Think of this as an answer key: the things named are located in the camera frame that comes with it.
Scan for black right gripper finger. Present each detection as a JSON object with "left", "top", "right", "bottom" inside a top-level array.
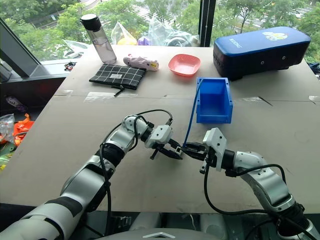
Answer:
[
  {"left": 183, "top": 141, "right": 205, "bottom": 151},
  {"left": 183, "top": 149, "right": 206, "bottom": 161}
]

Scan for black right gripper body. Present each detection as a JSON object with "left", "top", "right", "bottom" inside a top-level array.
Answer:
[{"left": 199, "top": 143, "right": 211, "bottom": 174}]

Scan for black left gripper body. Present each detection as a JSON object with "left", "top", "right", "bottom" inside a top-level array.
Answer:
[{"left": 149, "top": 139, "right": 176, "bottom": 161}]

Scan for blue cable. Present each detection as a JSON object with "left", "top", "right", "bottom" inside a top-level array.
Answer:
[{"left": 182, "top": 79, "right": 204, "bottom": 148}]

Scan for blue plastic bin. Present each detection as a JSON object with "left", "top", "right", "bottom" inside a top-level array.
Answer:
[{"left": 195, "top": 76, "right": 234, "bottom": 125}]

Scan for pink plastic bowl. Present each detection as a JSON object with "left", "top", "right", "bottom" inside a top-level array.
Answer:
[{"left": 167, "top": 53, "right": 202, "bottom": 78}]

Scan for silver robot torso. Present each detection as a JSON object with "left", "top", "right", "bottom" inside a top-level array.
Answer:
[{"left": 94, "top": 226, "right": 229, "bottom": 240}]

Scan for black grid zipper pouch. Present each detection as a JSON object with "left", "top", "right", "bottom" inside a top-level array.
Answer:
[{"left": 88, "top": 63, "right": 147, "bottom": 98}]

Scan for pink plush toy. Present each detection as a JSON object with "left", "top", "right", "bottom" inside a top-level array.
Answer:
[{"left": 123, "top": 54, "right": 160, "bottom": 73}]

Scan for large clear plastic bag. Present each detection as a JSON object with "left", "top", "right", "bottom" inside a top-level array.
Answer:
[{"left": 147, "top": 14, "right": 201, "bottom": 48}]

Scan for clear bottle with black cap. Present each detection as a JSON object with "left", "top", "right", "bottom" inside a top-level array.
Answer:
[{"left": 79, "top": 13, "right": 118, "bottom": 65}]

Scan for clear bag with yellow item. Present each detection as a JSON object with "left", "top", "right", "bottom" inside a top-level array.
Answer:
[{"left": 110, "top": 21, "right": 139, "bottom": 46}]

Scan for blue padded case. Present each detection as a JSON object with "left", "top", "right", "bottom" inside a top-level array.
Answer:
[{"left": 212, "top": 26, "right": 312, "bottom": 81}]

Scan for red and black small clips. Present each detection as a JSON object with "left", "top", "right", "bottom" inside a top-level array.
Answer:
[{"left": 64, "top": 59, "right": 76, "bottom": 72}]

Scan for white crumpled plastic bag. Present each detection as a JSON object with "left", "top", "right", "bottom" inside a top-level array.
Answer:
[{"left": 61, "top": 38, "right": 90, "bottom": 59}]

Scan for dark blue fabric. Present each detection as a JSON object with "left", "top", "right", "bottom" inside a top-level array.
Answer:
[{"left": 308, "top": 61, "right": 320, "bottom": 81}]

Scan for orange plastic pieces pile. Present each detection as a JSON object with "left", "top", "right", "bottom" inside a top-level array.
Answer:
[{"left": 12, "top": 113, "right": 35, "bottom": 146}]

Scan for purple plastic toy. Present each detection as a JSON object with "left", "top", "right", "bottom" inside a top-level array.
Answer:
[{"left": 5, "top": 96, "right": 28, "bottom": 113}]

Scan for clear bag of small parts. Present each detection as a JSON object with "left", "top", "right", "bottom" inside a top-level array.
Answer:
[{"left": 0, "top": 113, "right": 16, "bottom": 144}]

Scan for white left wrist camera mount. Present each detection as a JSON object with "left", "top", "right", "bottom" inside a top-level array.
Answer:
[{"left": 144, "top": 124, "right": 174, "bottom": 151}]

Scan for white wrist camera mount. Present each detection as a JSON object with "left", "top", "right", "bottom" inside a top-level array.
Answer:
[
  {"left": 202, "top": 127, "right": 228, "bottom": 173},
  {"left": 144, "top": 124, "right": 174, "bottom": 151}
]

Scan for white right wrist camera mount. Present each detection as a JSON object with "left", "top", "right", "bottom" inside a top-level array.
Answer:
[{"left": 202, "top": 127, "right": 228, "bottom": 173}]

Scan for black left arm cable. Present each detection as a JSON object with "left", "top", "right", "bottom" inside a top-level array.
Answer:
[{"left": 99, "top": 109, "right": 175, "bottom": 237}]

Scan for dark vertical window post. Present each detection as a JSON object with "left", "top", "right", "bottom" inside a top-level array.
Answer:
[{"left": 199, "top": 0, "right": 217, "bottom": 48}]

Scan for dark slanted window frame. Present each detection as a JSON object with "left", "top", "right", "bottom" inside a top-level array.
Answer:
[{"left": 0, "top": 17, "right": 49, "bottom": 79}]

